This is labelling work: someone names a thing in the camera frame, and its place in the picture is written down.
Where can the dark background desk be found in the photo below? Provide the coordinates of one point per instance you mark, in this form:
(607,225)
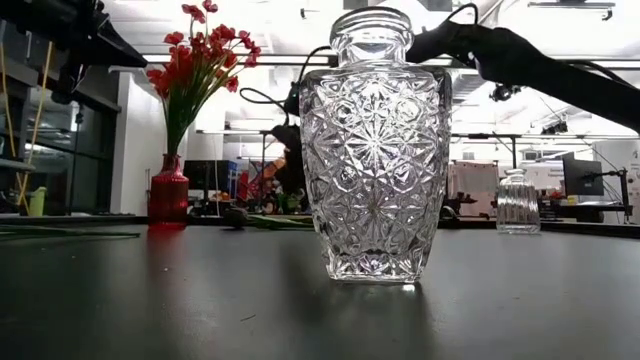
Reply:
(585,210)

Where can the small ribbed clear vase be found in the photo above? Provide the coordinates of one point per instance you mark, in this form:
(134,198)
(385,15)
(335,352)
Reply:
(517,205)

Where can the dark background monitors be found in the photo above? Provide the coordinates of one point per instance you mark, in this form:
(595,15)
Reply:
(207,175)

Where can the large cut-glass vase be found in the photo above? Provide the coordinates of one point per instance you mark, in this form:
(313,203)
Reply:
(375,175)

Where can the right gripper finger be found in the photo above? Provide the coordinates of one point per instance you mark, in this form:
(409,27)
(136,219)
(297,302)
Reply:
(294,150)

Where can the colourful patchwork quilt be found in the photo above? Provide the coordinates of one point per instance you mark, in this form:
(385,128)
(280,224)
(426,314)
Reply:
(274,170)

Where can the grey side desk top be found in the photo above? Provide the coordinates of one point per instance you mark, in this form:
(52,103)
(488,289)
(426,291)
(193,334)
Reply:
(15,165)

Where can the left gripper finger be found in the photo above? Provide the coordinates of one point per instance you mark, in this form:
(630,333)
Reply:
(112,47)

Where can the green artificial leaf plant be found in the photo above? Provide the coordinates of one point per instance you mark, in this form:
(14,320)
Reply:
(235,217)

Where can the yellow-green bottle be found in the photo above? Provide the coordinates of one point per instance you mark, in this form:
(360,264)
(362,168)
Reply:
(37,202)

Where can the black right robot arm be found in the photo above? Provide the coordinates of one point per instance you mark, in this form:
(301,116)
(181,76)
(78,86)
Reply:
(550,75)

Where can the dark monitor on arm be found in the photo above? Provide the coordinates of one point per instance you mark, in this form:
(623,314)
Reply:
(582,177)

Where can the red glass vase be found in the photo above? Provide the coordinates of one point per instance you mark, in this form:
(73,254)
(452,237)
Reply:
(169,197)

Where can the black ceiling spotlight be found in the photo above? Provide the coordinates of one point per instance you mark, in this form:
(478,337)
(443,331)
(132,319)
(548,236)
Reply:
(554,128)
(502,93)

